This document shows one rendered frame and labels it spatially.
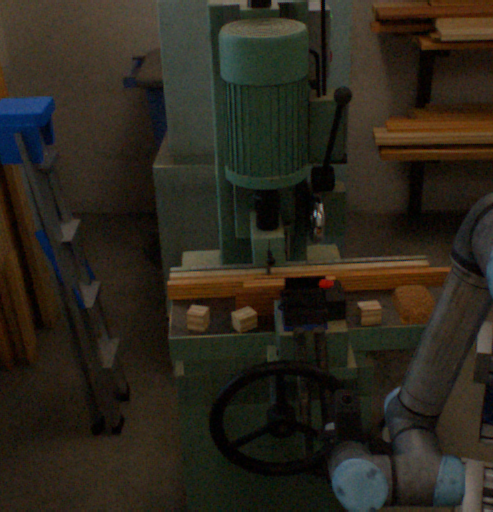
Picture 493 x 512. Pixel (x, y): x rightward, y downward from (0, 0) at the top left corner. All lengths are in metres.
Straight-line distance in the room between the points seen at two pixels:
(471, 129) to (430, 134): 0.19
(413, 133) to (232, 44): 2.21
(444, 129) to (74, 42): 1.85
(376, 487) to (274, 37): 0.81
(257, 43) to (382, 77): 2.55
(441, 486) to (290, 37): 0.83
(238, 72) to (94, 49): 2.57
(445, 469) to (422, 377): 0.14
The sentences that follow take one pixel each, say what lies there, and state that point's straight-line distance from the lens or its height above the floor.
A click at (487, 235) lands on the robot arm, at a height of 1.38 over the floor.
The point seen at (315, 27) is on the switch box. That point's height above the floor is 1.44.
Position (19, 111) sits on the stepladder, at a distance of 2.33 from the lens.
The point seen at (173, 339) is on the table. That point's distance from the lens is 1.66.
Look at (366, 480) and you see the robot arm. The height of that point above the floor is 1.02.
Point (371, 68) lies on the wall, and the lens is 3.98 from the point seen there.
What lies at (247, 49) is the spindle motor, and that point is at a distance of 1.48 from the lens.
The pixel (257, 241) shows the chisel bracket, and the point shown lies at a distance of 1.66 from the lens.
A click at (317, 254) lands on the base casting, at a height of 0.80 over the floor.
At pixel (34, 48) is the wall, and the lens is 4.12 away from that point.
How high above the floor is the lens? 1.84
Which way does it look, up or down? 29 degrees down
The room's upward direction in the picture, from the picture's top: 2 degrees counter-clockwise
